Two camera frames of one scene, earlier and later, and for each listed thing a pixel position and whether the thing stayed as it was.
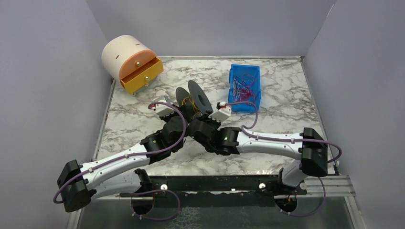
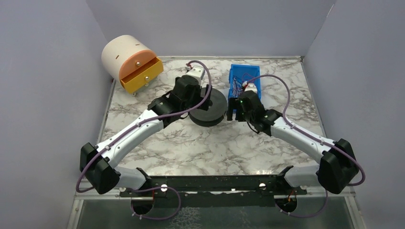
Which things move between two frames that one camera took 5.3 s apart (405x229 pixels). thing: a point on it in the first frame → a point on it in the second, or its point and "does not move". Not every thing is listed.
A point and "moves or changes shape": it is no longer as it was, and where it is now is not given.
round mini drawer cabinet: x=132 y=62 does not move
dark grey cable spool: x=193 y=99 moves or changes shape
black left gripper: x=176 y=117 → x=196 y=96
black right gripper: x=202 y=119 → x=237 y=105
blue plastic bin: x=244 y=85 does not move
